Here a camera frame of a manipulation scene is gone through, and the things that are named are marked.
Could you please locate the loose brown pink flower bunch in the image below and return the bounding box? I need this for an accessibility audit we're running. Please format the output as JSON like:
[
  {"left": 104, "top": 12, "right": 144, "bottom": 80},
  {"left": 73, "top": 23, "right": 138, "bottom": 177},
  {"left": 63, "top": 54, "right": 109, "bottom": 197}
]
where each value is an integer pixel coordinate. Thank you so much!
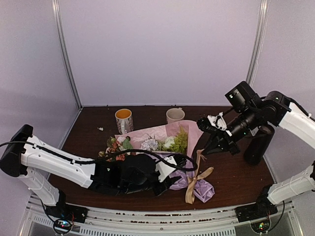
[{"left": 98, "top": 136, "right": 133, "bottom": 162}]

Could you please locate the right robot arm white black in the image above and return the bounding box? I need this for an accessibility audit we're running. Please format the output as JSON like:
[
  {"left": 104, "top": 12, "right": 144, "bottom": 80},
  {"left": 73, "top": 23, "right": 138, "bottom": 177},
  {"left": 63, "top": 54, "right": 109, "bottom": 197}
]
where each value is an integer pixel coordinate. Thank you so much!
[{"left": 197, "top": 81, "right": 315, "bottom": 218}]

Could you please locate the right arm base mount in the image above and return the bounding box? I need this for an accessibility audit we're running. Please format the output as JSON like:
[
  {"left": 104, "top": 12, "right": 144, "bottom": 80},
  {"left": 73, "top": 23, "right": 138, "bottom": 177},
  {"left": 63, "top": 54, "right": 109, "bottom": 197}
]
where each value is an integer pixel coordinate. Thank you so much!
[{"left": 235, "top": 204, "right": 278, "bottom": 234}]

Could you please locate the right aluminium frame post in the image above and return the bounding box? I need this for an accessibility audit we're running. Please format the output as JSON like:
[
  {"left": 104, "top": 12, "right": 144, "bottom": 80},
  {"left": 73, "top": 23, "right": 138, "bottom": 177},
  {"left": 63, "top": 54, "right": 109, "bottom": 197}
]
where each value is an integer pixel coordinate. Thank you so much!
[{"left": 246, "top": 0, "right": 270, "bottom": 86}]

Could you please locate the left aluminium frame post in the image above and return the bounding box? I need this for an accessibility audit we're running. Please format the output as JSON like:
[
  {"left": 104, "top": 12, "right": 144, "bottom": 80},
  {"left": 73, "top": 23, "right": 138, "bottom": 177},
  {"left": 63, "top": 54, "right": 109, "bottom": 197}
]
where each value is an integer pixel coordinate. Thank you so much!
[{"left": 52, "top": 0, "right": 83, "bottom": 110}]

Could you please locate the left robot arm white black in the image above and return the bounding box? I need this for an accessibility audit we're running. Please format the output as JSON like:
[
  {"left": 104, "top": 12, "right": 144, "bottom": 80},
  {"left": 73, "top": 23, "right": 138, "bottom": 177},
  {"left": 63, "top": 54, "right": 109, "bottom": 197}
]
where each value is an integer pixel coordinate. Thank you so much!
[{"left": 0, "top": 124, "right": 187, "bottom": 223}]

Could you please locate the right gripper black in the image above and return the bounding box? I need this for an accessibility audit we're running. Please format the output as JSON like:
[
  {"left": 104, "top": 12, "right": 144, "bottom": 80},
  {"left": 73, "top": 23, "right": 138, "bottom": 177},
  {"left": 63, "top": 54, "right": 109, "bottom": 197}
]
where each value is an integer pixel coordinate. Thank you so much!
[{"left": 201, "top": 106, "right": 260, "bottom": 156}]

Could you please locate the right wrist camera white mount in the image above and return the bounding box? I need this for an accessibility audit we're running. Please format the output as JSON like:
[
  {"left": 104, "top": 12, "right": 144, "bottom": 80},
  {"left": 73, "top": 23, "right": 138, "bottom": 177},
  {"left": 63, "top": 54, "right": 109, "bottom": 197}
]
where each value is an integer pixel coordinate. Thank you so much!
[{"left": 207, "top": 112, "right": 232, "bottom": 137}]

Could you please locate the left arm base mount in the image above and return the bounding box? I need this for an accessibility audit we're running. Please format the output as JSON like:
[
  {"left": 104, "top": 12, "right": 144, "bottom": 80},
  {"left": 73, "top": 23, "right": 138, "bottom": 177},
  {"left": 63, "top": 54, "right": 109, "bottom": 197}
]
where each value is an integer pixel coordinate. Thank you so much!
[{"left": 41, "top": 202, "right": 88, "bottom": 236}]

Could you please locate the beige floral mug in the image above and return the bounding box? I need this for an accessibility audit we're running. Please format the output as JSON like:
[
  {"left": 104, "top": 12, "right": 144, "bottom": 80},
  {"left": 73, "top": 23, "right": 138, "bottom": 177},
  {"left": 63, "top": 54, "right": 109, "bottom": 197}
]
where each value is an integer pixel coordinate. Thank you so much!
[{"left": 166, "top": 108, "right": 185, "bottom": 124}]

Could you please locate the tan satin ribbon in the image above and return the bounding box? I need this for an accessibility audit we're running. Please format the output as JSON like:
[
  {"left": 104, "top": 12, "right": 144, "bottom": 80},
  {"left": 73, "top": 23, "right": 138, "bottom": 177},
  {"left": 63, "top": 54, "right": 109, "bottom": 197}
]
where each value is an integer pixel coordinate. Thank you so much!
[{"left": 185, "top": 149, "right": 214, "bottom": 205}]

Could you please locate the black cylindrical vase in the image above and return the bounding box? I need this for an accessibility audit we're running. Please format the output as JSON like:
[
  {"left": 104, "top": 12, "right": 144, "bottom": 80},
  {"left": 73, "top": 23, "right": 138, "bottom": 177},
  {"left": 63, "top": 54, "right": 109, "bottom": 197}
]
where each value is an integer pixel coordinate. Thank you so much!
[{"left": 243, "top": 124, "right": 275, "bottom": 166}]

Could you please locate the yellow-inside floral mug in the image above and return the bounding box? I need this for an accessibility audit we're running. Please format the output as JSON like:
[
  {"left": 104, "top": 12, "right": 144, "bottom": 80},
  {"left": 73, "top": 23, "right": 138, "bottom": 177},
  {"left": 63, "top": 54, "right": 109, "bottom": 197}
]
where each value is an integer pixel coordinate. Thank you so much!
[{"left": 115, "top": 109, "right": 134, "bottom": 134}]

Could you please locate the purple pink flower bouquet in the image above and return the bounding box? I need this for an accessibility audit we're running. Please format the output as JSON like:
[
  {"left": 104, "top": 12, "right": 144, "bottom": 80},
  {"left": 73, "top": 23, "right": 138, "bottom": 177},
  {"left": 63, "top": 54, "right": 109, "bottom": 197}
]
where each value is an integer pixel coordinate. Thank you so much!
[{"left": 106, "top": 120, "right": 215, "bottom": 204}]

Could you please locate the aluminium frame post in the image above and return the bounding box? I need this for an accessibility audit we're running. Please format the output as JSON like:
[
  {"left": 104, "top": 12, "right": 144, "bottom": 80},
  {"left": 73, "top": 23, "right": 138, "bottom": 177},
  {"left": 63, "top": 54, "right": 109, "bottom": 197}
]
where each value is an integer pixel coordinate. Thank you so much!
[
  {"left": 52, "top": 0, "right": 83, "bottom": 110},
  {"left": 246, "top": 0, "right": 270, "bottom": 86}
]

